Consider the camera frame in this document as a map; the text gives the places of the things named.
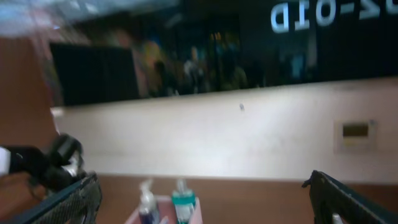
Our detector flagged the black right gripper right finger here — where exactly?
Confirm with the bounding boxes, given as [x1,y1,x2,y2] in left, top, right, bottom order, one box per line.
[302,170,397,224]

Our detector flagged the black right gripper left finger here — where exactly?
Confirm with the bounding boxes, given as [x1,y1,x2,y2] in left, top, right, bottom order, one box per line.
[1,173,103,224]

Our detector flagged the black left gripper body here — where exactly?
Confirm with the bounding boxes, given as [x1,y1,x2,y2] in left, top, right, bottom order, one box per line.
[1,134,86,191]

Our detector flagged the purple foaming soap pump bottle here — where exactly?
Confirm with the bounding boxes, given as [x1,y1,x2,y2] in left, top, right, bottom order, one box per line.
[139,179,160,224]

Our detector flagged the pink cardboard box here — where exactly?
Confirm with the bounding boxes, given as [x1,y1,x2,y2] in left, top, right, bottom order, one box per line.
[124,195,203,224]

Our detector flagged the teal mouthwash bottle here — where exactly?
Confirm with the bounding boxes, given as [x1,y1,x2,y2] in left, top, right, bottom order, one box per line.
[172,179,196,224]

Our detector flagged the dark glass window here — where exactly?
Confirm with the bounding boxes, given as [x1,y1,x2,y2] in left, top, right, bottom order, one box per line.
[49,0,397,106]

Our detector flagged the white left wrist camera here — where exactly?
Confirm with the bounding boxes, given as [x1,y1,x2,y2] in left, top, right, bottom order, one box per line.
[0,147,11,176]

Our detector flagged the beige wall outlet plate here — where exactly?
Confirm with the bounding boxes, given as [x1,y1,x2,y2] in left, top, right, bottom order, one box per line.
[333,119,377,153]

